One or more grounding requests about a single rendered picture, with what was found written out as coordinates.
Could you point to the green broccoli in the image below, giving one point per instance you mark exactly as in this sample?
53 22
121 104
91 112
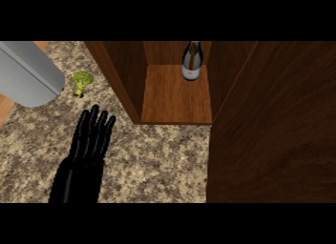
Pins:
81 81

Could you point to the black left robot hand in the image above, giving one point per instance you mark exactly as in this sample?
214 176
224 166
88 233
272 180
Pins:
83 158

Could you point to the dark wine bottle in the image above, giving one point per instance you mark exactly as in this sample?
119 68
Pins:
192 63

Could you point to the brown wooden cabinet door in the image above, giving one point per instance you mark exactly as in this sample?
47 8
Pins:
278 127

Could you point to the brown wooden cabinet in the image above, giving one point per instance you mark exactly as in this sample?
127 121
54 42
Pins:
174 95

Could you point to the grey rounded appliance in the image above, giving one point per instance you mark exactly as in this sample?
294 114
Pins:
22 71

